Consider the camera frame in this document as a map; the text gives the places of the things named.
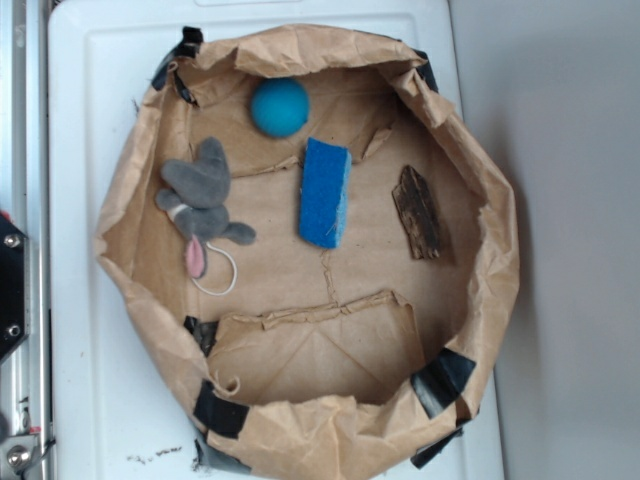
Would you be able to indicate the brown paper bag tray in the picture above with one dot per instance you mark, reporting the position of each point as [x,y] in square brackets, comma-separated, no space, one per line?
[320,363]

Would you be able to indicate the grey plush mouse toy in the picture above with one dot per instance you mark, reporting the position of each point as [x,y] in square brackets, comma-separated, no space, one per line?
[194,201]

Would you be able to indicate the blue ball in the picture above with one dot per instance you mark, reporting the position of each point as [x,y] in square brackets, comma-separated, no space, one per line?
[280,107]

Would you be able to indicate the dark wood chip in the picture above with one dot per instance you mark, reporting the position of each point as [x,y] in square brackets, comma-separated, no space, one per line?
[418,215]

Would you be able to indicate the aluminium robot frame rail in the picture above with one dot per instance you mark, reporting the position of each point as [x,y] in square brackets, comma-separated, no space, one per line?
[27,438]

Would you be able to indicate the blue sponge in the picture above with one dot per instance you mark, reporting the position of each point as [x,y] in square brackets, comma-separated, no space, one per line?
[324,193]

